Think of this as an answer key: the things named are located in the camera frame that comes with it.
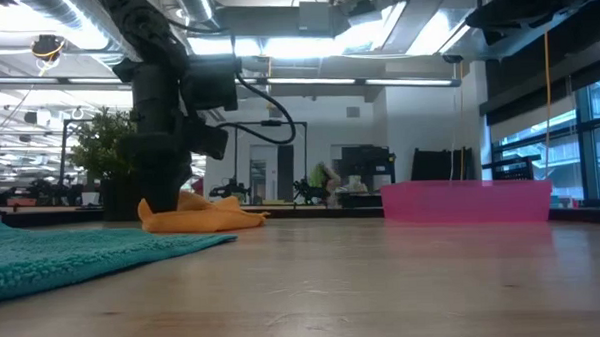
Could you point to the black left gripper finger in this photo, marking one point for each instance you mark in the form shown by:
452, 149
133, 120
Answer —
178, 183
155, 183

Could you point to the orange microfiber towel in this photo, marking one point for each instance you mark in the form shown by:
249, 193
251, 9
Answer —
207, 222

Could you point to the teal microfiber towel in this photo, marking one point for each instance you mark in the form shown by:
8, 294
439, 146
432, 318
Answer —
58, 262

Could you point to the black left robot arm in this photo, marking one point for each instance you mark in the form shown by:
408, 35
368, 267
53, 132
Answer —
145, 29

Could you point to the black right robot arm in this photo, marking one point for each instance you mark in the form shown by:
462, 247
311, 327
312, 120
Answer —
524, 5

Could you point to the black workbench robot arm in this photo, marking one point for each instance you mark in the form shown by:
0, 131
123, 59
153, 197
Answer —
308, 192
228, 190

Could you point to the pink plastic basket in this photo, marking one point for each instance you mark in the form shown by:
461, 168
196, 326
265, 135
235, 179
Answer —
466, 203

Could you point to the green potted plant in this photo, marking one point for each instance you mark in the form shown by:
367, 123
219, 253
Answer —
101, 145

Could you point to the person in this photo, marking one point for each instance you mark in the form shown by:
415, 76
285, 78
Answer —
323, 180

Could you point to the grey ceiling box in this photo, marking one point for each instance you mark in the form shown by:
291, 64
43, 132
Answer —
315, 17

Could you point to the black cabinet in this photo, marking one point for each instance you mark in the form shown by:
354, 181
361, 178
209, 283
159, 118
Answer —
365, 161

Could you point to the long ceiling light bar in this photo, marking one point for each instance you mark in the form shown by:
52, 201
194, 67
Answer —
402, 82

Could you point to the black panel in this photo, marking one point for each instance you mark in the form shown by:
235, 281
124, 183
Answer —
440, 163

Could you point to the black crate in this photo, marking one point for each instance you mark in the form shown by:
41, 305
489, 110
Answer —
513, 173

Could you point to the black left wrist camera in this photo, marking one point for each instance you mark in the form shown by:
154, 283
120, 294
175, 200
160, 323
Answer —
206, 139

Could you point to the silver spiral air duct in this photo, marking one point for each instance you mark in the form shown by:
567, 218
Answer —
196, 4

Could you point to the black aluminium frame rail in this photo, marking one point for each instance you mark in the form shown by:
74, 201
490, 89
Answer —
587, 214
306, 211
41, 216

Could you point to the black gantry frame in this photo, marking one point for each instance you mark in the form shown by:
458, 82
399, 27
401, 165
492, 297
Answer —
298, 122

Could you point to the black security camera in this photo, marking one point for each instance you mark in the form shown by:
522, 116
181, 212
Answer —
452, 58

